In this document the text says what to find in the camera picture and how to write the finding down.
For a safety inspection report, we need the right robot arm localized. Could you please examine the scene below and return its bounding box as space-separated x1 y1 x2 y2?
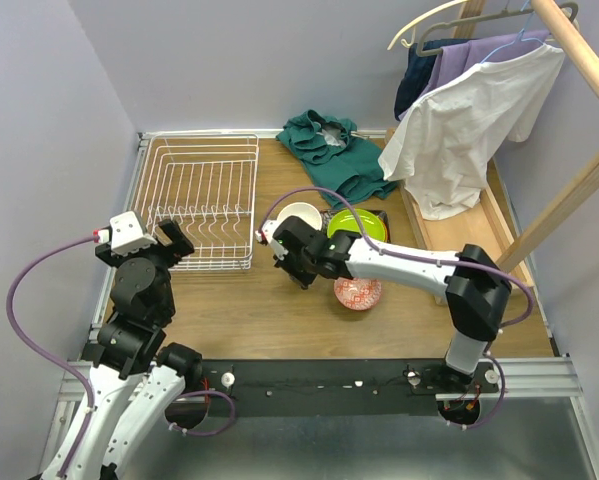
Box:
256 216 512 392

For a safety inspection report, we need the white wire dish rack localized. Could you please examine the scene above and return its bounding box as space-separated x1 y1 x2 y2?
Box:
132 131 259 272

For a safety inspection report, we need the grey clothes hanger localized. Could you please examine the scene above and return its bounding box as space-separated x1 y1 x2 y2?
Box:
416 1 579 57

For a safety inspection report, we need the purple shirt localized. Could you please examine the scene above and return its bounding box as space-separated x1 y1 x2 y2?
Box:
401 35 564 134

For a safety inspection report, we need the cream clothes hanger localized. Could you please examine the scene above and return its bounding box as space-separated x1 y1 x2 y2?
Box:
386 0 467 51

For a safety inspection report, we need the black square floral plate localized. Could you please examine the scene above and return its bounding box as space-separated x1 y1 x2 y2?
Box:
320 209 390 242

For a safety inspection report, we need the red bowl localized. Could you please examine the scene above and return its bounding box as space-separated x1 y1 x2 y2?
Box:
276 202 323 230

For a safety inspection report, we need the aluminium table rail frame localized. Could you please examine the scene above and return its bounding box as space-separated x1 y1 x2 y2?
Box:
36 128 580 480

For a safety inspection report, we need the light blue clothes hanger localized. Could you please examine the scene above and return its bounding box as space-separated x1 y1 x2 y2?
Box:
481 13 549 64

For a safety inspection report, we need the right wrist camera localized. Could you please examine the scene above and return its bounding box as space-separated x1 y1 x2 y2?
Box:
254 220 278 245

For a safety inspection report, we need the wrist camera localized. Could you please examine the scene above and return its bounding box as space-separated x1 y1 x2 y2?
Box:
93 210 157 256
254 220 278 245

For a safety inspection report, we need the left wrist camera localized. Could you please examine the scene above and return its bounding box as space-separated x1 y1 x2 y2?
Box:
93 210 157 256

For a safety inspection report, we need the green hooded garment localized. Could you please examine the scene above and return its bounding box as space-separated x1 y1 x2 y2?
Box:
276 110 396 209

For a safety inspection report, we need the green round plate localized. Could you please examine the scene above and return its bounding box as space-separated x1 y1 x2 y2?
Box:
326 209 389 242

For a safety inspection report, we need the wooden clothes rack frame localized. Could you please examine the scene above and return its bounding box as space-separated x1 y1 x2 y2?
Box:
402 1 599 286

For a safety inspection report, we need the white t-shirt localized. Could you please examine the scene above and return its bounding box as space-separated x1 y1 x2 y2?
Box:
378 44 565 221

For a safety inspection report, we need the navy blue garment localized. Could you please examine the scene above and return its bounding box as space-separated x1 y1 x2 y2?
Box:
393 38 470 120

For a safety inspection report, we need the blue white patterned bowl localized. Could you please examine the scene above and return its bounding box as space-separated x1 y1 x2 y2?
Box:
334 278 382 311

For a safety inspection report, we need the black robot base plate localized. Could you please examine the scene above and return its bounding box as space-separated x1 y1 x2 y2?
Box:
202 358 499 417

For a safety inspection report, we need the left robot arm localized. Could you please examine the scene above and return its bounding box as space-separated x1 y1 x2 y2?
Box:
40 211 202 479

